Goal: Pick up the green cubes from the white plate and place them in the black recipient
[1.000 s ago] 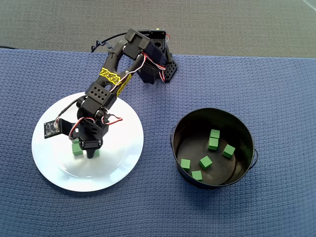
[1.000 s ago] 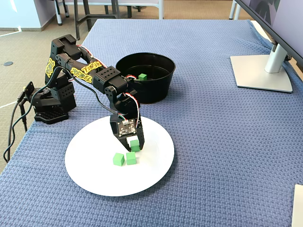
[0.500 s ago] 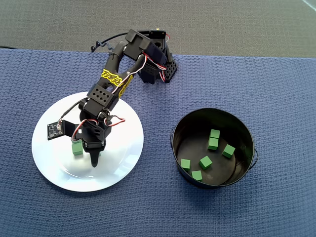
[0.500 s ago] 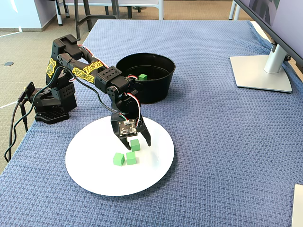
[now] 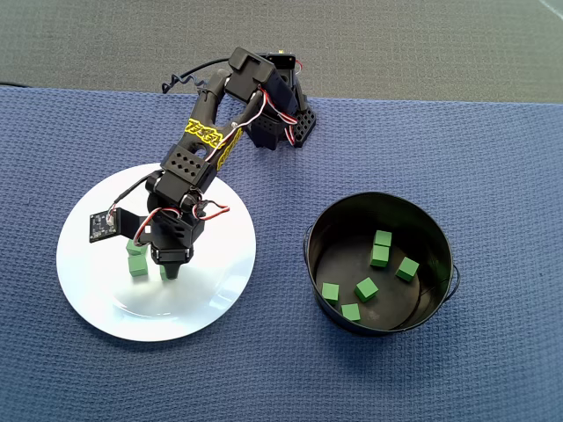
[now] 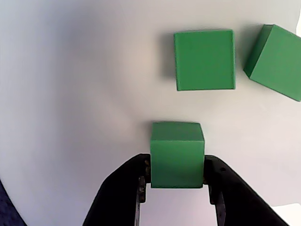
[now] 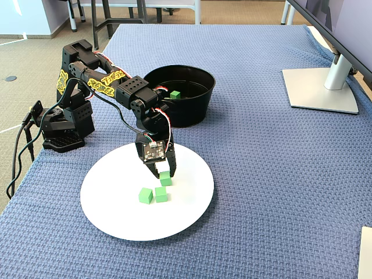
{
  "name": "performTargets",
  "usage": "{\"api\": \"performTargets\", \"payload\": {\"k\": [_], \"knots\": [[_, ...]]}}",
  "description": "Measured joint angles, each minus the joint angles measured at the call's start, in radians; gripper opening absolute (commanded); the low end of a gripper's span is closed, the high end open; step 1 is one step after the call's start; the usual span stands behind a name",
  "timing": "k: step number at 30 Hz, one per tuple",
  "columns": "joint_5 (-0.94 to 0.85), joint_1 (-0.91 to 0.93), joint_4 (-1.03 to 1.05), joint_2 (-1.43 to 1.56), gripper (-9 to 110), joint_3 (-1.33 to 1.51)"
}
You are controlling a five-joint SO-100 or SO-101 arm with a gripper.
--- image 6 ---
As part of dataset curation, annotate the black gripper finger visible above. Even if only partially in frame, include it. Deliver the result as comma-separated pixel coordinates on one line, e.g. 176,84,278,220
82,153,151,226
203,154,290,226

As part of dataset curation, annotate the green cube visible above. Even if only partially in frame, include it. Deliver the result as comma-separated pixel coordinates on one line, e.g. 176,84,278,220
150,121,205,189
173,29,237,92
243,23,301,103

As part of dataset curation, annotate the white round plate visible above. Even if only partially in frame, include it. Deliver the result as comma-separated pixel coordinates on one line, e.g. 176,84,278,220
0,0,301,226

